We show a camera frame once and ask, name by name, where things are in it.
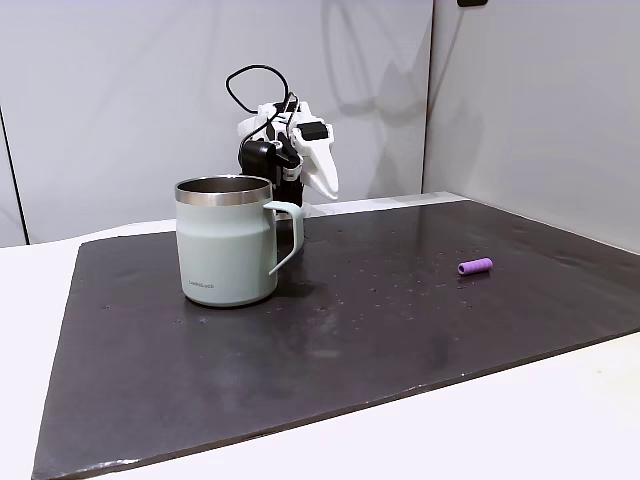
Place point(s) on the black rubber mat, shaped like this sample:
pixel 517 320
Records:
pixel 325 360

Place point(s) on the black wall-mounted device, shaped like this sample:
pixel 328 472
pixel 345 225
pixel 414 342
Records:
pixel 472 2

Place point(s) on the purple ribbed pen grip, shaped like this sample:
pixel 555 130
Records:
pixel 476 266

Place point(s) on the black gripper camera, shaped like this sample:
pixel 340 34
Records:
pixel 256 157

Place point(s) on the mint green steel mug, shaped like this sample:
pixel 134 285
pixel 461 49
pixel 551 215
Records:
pixel 225 250

